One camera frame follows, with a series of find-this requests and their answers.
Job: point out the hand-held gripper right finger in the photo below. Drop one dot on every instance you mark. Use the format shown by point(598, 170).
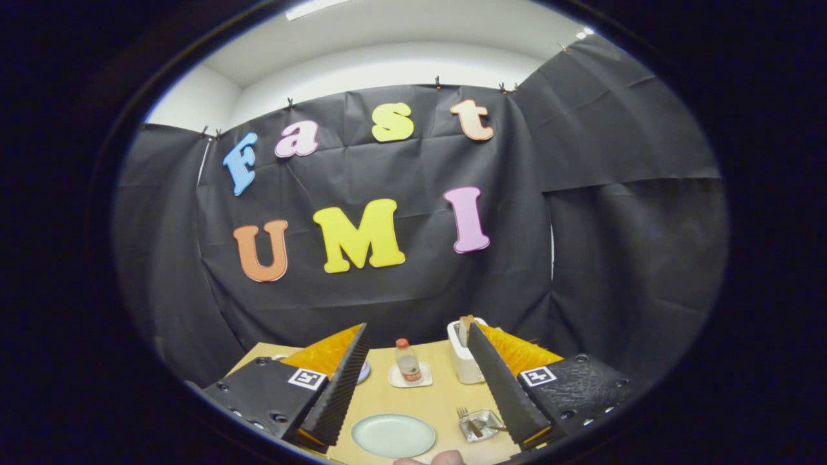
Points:
point(501, 381)

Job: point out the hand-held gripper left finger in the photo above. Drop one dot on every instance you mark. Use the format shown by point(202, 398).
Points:
point(339, 387)

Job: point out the blue plate with food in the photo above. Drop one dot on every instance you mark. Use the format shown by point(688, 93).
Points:
point(364, 372)

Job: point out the white toaster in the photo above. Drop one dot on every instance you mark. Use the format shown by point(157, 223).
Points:
point(462, 365)

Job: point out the small metal mesh basket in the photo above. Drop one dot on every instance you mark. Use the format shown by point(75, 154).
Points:
point(484, 434)

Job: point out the white square coaster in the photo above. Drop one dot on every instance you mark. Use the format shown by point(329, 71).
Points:
point(397, 381)

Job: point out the toast bread slice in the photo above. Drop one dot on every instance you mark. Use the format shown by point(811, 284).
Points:
point(464, 329)

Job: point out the pale green plate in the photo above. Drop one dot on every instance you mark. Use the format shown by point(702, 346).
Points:
point(393, 436)

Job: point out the water bottle with red cap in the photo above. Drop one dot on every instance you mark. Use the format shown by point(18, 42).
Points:
point(408, 365)

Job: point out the ceiling light panel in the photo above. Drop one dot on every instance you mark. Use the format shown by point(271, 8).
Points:
point(316, 8)

